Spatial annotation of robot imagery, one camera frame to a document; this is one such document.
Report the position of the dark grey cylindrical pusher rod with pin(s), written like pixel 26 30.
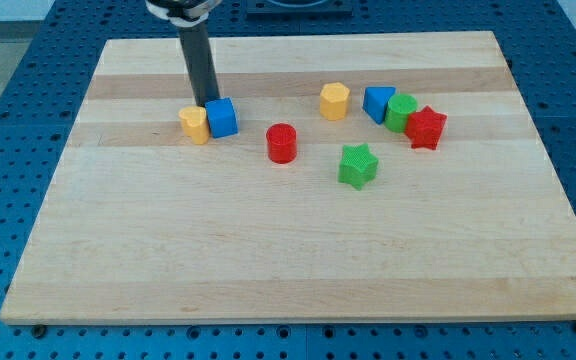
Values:
pixel 198 58

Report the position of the blue cube block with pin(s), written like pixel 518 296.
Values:
pixel 222 118

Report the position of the yellow heart block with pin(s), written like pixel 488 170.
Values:
pixel 194 124

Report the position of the red cylinder block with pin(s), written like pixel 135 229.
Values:
pixel 281 143

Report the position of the yellow hexagon block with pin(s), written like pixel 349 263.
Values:
pixel 334 101

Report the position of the blue triangle block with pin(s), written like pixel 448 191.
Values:
pixel 375 101

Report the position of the green star block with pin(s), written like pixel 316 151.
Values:
pixel 358 166

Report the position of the green cylinder block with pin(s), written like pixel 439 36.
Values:
pixel 399 107

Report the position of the red star block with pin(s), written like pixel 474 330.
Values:
pixel 424 128

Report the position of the blue perforated table plate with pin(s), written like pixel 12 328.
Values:
pixel 40 103

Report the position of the light wooden board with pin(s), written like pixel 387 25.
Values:
pixel 141 226

